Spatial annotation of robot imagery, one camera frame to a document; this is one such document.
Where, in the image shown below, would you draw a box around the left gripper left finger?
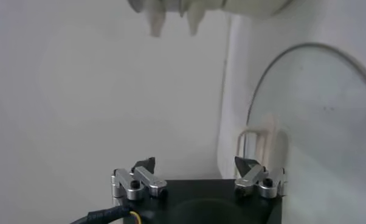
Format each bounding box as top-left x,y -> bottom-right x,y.
110,156 -> 168,201

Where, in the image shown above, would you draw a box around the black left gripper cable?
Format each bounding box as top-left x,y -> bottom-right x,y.
69,205 -> 143,224

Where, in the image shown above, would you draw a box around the glass pot lid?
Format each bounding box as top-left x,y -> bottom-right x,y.
236,41 -> 366,224

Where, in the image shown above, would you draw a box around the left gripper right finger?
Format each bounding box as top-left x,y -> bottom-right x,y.
233,155 -> 288,199

